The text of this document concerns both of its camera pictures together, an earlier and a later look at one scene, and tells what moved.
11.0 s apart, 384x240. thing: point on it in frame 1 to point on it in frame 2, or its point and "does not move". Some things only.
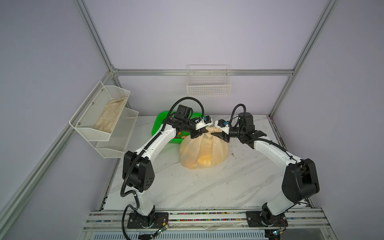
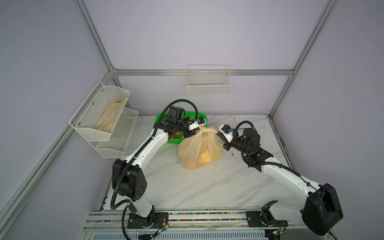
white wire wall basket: x=208 y=80 does not move
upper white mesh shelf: x=95 y=119 does not move
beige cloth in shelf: x=107 y=120 does not move
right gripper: x=224 y=137 to x=226 y=146
